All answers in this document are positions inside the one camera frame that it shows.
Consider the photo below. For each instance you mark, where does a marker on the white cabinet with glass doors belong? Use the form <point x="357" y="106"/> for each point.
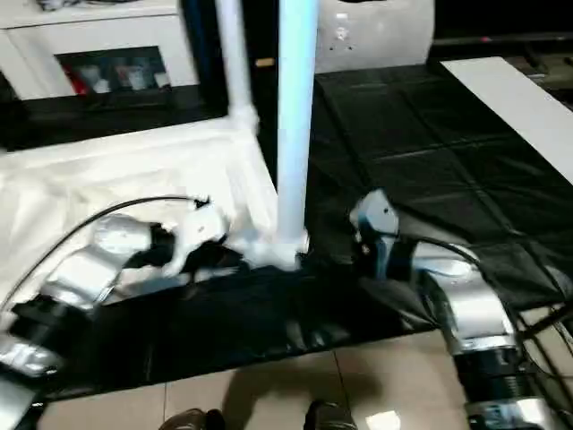
<point x="89" y="36"/>

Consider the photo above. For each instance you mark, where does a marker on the white plastic table leg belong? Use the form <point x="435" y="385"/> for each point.
<point x="295" y="116"/>
<point x="235" y="63"/>

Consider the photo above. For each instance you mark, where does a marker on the dark grey robot foot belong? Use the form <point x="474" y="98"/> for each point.
<point x="329" y="417"/>
<point x="190" y="420"/>

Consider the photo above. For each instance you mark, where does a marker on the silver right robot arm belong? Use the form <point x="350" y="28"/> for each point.
<point x="466" y="305"/>

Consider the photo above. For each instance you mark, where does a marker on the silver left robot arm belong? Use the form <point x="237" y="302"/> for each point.
<point x="89" y="269"/>

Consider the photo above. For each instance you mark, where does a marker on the black stand leg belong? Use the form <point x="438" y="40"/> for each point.
<point x="544" y="322"/>

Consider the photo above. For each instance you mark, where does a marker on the white plastic table top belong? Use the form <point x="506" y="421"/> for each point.
<point x="107" y="170"/>

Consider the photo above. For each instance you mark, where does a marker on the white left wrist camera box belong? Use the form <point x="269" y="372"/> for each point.
<point x="201" y="228"/>

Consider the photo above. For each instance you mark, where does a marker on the white plastic bag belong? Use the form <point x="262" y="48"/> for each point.
<point x="376" y="36"/>

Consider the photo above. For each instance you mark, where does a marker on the small red bottle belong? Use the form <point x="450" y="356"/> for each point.
<point x="79" y="82"/>

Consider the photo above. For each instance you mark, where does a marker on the black box with yellow label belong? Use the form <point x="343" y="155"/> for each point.
<point x="264" y="36"/>

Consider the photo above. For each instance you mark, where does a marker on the white flat board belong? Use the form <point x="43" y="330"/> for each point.
<point x="510" y="98"/>

